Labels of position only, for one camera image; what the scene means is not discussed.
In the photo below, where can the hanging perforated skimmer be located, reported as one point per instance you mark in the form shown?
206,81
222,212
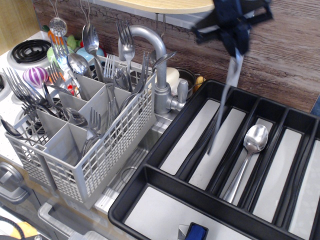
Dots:
57,25

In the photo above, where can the blue object in tray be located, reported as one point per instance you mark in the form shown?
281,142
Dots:
196,232

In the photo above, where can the round wooden shelf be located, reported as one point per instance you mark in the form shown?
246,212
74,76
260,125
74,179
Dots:
167,6

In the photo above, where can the black cutlery tray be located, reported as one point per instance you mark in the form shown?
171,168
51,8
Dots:
179,183

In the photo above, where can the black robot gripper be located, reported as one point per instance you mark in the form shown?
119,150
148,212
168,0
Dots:
230,22

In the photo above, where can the dark spoon at basket edge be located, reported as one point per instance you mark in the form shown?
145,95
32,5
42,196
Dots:
16,134

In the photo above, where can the small steel pot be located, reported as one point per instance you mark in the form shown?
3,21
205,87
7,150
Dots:
190,77

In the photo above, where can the yellow toy food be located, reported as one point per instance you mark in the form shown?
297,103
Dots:
27,229

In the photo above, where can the blue toy bowl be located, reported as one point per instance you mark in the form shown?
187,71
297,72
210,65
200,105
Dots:
82,52

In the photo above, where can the steel fork front compartment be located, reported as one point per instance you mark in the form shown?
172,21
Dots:
93,131

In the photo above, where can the grey metal faucet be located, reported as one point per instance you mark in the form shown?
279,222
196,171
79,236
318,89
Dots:
164,100

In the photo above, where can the big steel spoon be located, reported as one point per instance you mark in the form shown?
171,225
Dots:
232,79

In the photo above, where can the steel spoon back compartment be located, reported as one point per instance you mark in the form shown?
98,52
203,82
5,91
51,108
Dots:
78,64

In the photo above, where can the grey plastic cutlery basket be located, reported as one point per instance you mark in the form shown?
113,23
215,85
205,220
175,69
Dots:
54,159

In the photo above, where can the purple striped toy egg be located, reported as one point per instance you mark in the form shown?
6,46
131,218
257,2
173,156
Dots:
35,76

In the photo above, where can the steel fork back left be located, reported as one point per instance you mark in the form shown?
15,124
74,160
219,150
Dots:
61,52

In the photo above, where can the grey oven handle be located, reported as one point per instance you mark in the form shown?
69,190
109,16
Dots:
12,184

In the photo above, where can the steel spoon in tray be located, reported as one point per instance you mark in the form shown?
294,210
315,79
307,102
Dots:
255,140

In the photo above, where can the steel forks cluster left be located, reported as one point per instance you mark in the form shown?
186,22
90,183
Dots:
26,93

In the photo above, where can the white toy bottle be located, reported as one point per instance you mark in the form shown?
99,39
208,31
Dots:
173,79

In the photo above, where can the black coil stove burner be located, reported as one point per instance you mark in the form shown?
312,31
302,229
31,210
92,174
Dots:
30,51

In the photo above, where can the green toy vegetable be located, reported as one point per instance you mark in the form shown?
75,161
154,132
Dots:
71,42

